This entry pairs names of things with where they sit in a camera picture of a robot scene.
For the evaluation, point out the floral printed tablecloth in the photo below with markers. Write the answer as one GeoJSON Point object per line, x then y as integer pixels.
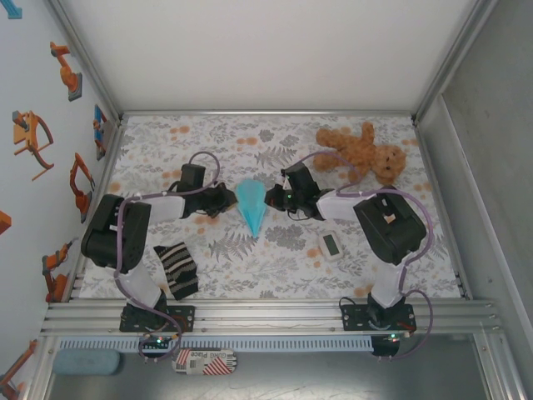
{"type": "Point", "coordinates": [270, 275]}

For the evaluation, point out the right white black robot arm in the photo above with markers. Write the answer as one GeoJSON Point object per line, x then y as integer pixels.
{"type": "Point", "coordinates": [337, 206]}

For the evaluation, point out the aluminium side rail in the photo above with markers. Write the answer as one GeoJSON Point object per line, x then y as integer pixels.
{"type": "Point", "coordinates": [444, 208]}
{"type": "Point", "coordinates": [100, 187]}

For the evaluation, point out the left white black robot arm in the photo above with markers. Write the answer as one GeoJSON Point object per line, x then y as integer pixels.
{"type": "Point", "coordinates": [166, 206]}

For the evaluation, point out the small circuit board with LEDs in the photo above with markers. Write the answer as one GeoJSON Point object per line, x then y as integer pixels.
{"type": "Point", "coordinates": [393, 336]}
{"type": "Point", "coordinates": [157, 342]}

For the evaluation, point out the orange gripper frame wall sticker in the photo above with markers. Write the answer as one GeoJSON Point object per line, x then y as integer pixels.
{"type": "Point", "coordinates": [31, 141]}

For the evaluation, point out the black white striped sock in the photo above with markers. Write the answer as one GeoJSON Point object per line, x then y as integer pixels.
{"type": "Point", "coordinates": [179, 271]}

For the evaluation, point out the brown teddy bear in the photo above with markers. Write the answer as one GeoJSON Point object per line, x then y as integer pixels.
{"type": "Point", "coordinates": [366, 150]}

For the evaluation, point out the light blue cloth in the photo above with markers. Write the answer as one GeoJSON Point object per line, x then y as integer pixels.
{"type": "Point", "coordinates": [251, 204]}

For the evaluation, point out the aluminium corner post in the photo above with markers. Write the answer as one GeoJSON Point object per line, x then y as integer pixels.
{"type": "Point", "coordinates": [449, 62]}
{"type": "Point", "coordinates": [91, 62]}

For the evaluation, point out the blue orange machine wall sticker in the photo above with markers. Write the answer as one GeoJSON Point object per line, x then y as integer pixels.
{"type": "Point", "coordinates": [100, 131]}

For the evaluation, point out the red striped printed pouch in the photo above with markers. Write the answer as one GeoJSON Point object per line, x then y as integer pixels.
{"type": "Point", "coordinates": [204, 361]}

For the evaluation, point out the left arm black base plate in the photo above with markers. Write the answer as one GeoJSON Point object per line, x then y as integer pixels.
{"type": "Point", "coordinates": [185, 316]}

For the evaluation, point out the small orange block wall sticker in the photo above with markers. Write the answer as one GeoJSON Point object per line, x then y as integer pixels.
{"type": "Point", "coordinates": [4, 221]}

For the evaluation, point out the aluminium rear rail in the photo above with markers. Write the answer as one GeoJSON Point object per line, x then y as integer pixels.
{"type": "Point", "coordinates": [266, 113]}

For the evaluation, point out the blue-grey oval pouch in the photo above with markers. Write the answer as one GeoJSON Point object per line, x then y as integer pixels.
{"type": "Point", "coordinates": [87, 361]}

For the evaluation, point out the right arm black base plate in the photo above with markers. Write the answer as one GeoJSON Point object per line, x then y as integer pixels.
{"type": "Point", "coordinates": [354, 316]}

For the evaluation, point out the small blue wall sticker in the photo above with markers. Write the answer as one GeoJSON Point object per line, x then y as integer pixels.
{"type": "Point", "coordinates": [12, 8]}

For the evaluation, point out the wide aluminium base rail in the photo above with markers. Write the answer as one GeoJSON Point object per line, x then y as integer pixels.
{"type": "Point", "coordinates": [270, 316]}

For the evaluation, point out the white digital timer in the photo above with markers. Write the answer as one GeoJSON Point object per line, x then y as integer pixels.
{"type": "Point", "coordinates": [331, 246]}

